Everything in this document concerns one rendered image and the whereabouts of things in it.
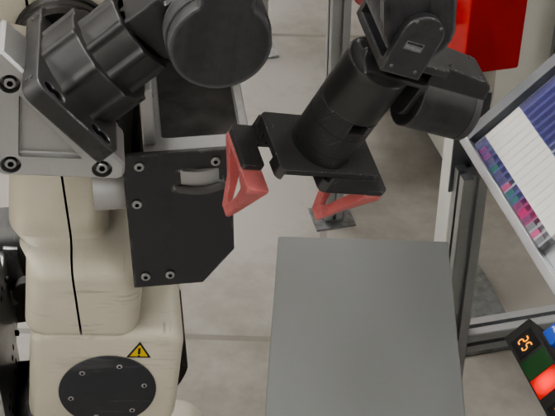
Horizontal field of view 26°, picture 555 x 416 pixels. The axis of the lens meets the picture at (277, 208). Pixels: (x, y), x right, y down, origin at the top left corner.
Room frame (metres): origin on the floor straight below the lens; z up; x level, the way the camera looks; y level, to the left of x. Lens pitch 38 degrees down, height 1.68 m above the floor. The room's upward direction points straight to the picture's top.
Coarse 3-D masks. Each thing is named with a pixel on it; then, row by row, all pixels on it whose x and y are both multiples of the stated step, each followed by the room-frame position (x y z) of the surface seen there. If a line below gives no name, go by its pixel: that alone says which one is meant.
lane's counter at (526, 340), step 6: (528, 330) 1.05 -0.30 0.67; (522, 336) 1.05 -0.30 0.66; (528, 336) 1.04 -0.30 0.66; (534, 336) 1.04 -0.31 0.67; (516, 342) 1.05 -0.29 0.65; (522, 342) 1.04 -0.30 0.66; (528, 342) 1.04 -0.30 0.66; (534, 342) 1.03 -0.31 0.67; (516, 348) 1.04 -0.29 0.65; (522, 348) 1.03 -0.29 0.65; (528, 348) 1.03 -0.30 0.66; (522, 354) 1.03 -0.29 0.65
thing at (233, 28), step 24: (192, 0) 0.77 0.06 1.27; (216, 0) 0.76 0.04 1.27; (240, 0) 0.76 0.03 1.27; (168, 24) 0.77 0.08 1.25; (192, 24) 0.76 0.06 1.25; (216, 24) 0.76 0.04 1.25; (240, 24) 0.76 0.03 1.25; (264, 24) 0.77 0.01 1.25; (168, 48) 0.76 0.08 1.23; (192, 48) 0.76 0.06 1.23; (216, 48) 0.76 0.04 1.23; (240, 48) 0.77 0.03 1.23; (264, 48) 0.77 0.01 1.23; (192, 72) 0.76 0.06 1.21; (216, 72) 0.76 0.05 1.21; (240, 72) 0.77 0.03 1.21
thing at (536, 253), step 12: (468, 144) 1.35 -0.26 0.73; (468, 156) 1.33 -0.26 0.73; (480, 156) 1.32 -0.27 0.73; (480, 168) 1.29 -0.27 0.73; (492, 180) 1.26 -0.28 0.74; (492, 192) 1.24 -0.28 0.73; (504, 204) 1.21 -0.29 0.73; (516, 216) 1.19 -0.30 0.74; (516, 228) 1.17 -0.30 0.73; (528, 240) 1.14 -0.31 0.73; (528, 252) 1.13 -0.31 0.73; (540, 252) 1.12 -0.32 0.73; (540, 264) 1.10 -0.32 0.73; (552, 276) 1.07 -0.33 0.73; (552, 288) 1.06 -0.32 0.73
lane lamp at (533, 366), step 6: (540, 348) 1.02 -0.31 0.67; (534, 354) 1.02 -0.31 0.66; (540, 354) 1.01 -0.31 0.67; (546, 354) 1.01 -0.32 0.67; (528, 360) 1.01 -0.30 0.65; (534, 360) 1.01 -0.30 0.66; (540, 360) 1.00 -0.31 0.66; (546, 360) 1.00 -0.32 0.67; (522, 366) 1.01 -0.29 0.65; (528, 366) 1.00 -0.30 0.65; (534, 366) 1.00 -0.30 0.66; (540, 366) 1.00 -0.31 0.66; (546, 366) 0.99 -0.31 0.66; (528, 372) 1.00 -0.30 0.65; (534, 372) 0.99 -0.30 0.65; (540, 372) 0.99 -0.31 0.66; (528, 378) 0.99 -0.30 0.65
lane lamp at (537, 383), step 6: (552, 366) 0.99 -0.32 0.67; (546, 372) 0.99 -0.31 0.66; (552, 372) 0.98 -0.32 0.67; (534, 378) 0.99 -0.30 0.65; (540, 378) 0.98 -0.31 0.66; (546, 378) 0.98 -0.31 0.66; (552, 378) 0.97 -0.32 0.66; (534, 384) 0.98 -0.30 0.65; (540, 384) 0.98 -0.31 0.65; (546, 384) 0.97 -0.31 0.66; (552, 384) 0.97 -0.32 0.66; (534, 390) 0.97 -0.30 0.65; (540, 390) 0.97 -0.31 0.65; (546, 390) 0.96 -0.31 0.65; (540, 396) 0.96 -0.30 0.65
